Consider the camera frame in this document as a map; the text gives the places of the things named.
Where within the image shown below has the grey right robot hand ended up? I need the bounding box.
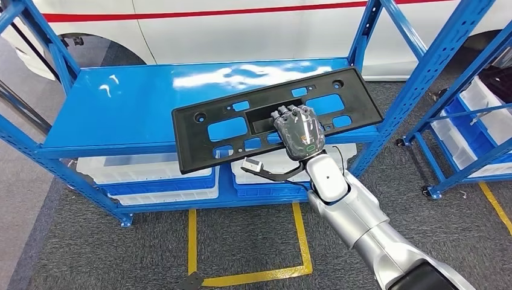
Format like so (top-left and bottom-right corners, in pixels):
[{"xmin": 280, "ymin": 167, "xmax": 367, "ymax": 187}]
[{"xmin": 270, "ymin": 105, "xmax": 326, "ymax": 162}]

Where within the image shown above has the blue shelf rack on casters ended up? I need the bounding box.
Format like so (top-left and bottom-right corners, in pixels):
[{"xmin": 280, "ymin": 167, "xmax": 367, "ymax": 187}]
[{"xmin": 395, "ymin": 20, "xmax": 512, "ymax": 200}]

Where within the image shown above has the white car with red stripe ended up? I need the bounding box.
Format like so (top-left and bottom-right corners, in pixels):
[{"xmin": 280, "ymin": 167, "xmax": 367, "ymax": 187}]
[{"xmin": 0, "ymin": 0, "xmax": 512, "ymax": 81}]

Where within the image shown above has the blue metal shelf rack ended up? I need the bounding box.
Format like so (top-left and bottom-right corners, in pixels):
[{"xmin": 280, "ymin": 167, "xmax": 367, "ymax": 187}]
[{"xmin": 0, "ymin": 0, "xmax": 497, "ymax": 228}]

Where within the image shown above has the black plastic plate frame part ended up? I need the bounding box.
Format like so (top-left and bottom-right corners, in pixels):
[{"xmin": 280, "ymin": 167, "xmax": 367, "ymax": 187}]
[{"xmin": 171, "ymin": 66, "xmax": 384, "ymax": 175}]

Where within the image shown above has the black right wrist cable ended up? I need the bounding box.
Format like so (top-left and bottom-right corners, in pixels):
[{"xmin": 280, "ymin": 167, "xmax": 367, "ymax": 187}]
[{"xmin": 280, "ymin": 146, "xmax": 346, "ymax": 190}]

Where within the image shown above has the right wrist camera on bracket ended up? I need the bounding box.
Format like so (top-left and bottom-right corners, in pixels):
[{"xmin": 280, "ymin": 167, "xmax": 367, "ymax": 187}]
[{"xmin": 240, "ymin": 157, "xmax": 309, "ymax": 185}]

